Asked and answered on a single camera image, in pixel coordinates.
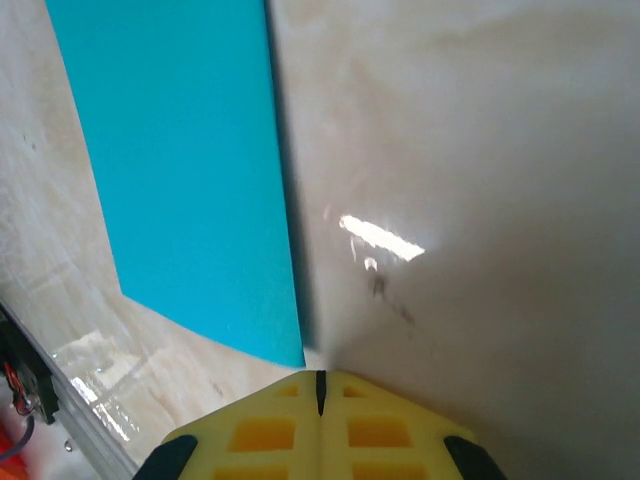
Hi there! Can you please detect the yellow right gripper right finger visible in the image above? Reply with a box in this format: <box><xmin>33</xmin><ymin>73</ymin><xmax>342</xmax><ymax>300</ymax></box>
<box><xmin>319</xmin><ymin>369</ymin><xmax>506</xmax><ymax>480</ymax></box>

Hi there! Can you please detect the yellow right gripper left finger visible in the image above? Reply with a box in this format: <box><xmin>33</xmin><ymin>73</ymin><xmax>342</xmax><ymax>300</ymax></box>
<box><xmin>132</xmin><ymin>369</ymin><xmax>321</xmax><ymax>480</ymax></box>

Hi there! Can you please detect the blue paper sheet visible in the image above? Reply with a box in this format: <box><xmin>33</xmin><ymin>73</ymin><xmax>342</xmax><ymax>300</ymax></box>
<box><xmin>44</xmin><ymin>0</ymin><xmax>307</xmax><ymax>367</ymax></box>

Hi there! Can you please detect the orange object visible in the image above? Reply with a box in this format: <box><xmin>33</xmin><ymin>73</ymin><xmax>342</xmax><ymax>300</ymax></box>
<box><xmin>0</xmin><ymin>422</ymin><xmax>26</xmax><ymax>480</ymax></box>

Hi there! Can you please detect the long aluminium base rail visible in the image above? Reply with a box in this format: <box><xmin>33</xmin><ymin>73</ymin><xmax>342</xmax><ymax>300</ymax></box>
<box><xmin>0</xmin><ymin>292</ymin><xmax>144</xmax><ymax>480</ymax></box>

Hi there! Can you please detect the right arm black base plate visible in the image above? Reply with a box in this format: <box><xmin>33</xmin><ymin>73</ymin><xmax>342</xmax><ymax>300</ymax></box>
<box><xmin>0</xmin><ymin>304</ymin><xmax>56</xmax><ymax>426</ymax></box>

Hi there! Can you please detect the right arm red wire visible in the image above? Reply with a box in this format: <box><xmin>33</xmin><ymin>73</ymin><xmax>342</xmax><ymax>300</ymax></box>
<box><xmin>3</xmin><ymin>362</ymin><xmax>31</xmax><ymax>416</ymax></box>

